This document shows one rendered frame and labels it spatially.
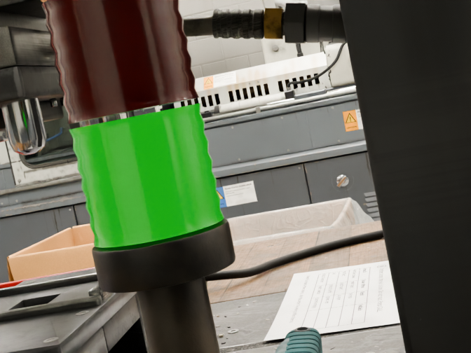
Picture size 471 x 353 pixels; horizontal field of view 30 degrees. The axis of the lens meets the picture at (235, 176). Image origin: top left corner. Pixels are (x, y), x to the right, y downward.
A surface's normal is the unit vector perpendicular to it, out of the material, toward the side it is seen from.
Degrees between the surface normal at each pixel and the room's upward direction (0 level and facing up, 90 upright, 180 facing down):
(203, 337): 90
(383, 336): 0
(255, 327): 0
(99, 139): 76
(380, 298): 1
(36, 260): 89
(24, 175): 90
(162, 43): 104
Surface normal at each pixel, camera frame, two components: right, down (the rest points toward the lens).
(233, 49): -0.20, 0.12
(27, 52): 0.97, -0.18
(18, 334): -0.20, -0.98
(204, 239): 0.64, -0.07
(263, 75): -0.28, -0.55
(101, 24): -0.12, -0.14
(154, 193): 0.12, -0.18
